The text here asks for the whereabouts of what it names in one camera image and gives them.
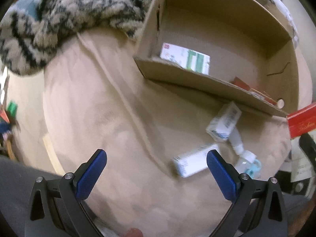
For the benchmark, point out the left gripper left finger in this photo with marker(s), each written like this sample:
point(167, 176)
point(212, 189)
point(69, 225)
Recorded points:
point(43, 217)

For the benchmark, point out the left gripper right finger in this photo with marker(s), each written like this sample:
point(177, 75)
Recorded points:
point(257, 206)

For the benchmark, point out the white pill bottle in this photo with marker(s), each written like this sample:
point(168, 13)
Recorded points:
point(245, 161)

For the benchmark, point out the white blue medicine box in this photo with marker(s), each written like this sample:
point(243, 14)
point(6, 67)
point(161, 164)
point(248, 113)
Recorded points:
point(193, 162)

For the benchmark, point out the white blue small box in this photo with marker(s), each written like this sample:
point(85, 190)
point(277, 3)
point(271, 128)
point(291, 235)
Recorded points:
point(222, 125)

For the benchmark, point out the red white cigarette pack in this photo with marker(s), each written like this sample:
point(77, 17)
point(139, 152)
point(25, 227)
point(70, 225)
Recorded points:
point(302, 121)

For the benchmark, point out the green white eye drops box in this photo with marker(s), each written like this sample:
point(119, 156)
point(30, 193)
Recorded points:
point(186, 58)

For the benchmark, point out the red gold cigarette carton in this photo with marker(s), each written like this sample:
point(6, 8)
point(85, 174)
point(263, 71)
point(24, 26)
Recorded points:
point(262, 95)

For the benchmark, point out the light blue pacifier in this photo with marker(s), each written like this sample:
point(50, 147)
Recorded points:
point(254, 170)

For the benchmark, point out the small white dropper bottle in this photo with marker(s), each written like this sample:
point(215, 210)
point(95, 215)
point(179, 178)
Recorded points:
point(236, 141)

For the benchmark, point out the brown cardboard box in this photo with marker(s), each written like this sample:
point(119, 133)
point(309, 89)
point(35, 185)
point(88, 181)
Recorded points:
point(241, 37)

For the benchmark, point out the black white patterned fuzzy blanket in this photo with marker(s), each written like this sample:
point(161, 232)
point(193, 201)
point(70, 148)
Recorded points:
point(33, 30)

